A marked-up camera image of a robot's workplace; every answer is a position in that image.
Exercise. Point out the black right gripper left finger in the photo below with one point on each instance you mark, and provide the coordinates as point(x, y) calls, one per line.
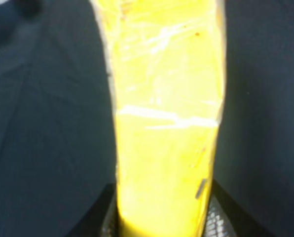
point(110, 217)

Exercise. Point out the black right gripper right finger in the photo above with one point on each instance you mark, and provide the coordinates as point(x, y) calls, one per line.
point(225, 218)

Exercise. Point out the yellow banana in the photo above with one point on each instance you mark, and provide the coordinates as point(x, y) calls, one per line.
point(166, 61)

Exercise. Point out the black tablecloth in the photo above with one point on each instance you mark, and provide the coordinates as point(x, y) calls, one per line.
point(57, 152)

